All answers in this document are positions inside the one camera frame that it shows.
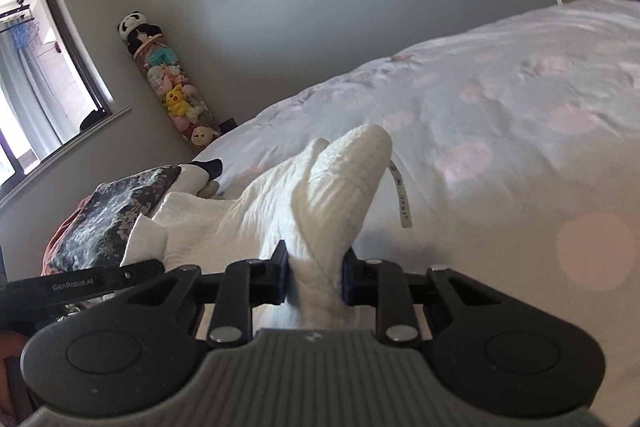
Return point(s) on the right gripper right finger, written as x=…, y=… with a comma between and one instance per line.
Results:
x=381, y=285

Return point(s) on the pink dotted grey bedsheet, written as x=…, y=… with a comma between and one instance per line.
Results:
x=518, y=143

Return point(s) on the rust orange garment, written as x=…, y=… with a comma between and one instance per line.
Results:
x=52, y=246

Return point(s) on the white crinkle muslin garment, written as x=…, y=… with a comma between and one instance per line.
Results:
x=315, y=202

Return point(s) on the stuffed toy hanging column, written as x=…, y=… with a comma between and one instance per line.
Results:
x=164, y=73

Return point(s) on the window with grey frame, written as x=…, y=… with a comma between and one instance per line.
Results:
x=51, y=96

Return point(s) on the dark floral folded garment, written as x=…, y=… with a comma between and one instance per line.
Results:
x=99, y=235

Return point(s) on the folded white sweater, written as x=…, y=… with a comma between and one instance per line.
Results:
x=195, y=181

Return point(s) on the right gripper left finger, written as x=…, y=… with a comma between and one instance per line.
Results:
x=235, y=293

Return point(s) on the black sock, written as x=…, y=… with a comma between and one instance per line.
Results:
x=212, y=167

